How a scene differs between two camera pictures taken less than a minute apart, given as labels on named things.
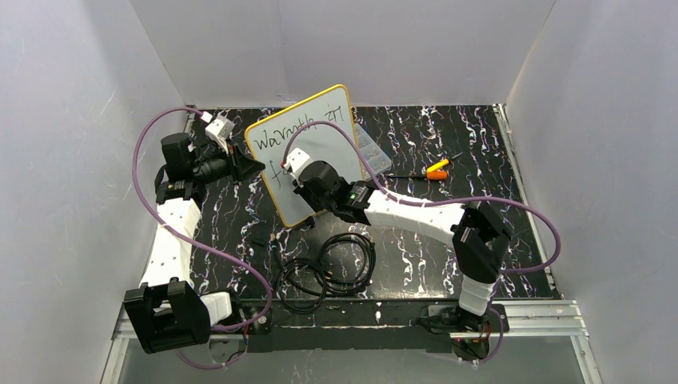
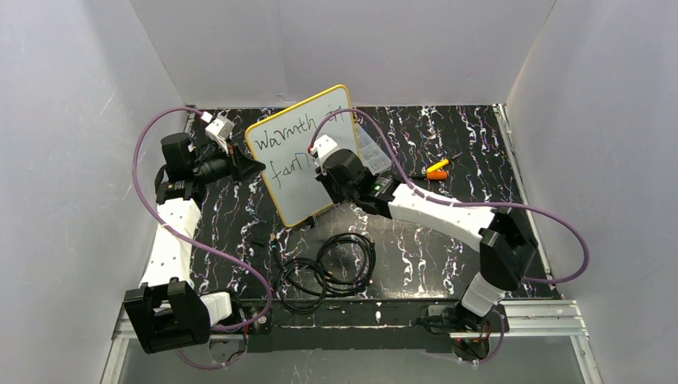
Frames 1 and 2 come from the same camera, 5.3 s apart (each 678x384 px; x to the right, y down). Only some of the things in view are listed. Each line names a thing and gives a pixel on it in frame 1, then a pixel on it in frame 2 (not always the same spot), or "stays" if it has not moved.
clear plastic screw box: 375,153 stays
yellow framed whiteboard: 267,140 stays
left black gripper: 235,166 stays
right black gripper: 297,187 -> 323,175
